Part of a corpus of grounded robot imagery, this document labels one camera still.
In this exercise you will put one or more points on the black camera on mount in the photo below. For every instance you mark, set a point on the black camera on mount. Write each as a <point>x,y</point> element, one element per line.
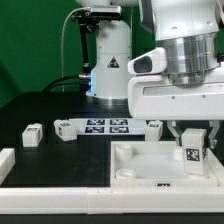
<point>105,11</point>

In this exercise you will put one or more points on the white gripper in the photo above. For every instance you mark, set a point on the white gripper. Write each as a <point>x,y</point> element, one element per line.
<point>151,96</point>

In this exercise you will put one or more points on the white marker tag sheet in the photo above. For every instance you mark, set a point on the white marker tag sheet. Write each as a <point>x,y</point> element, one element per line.
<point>109,126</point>

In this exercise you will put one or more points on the white U-shaped obstacle fence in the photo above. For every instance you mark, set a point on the white U-shaped obstacle fence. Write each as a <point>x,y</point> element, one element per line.
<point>104,200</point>

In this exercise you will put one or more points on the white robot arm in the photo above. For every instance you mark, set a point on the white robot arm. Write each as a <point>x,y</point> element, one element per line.
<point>182,78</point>

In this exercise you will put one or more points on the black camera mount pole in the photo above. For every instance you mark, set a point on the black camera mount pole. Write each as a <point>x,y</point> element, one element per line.
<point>87,25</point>

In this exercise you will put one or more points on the white square table top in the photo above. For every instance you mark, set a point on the white square table top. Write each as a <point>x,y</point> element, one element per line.
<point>158,164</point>

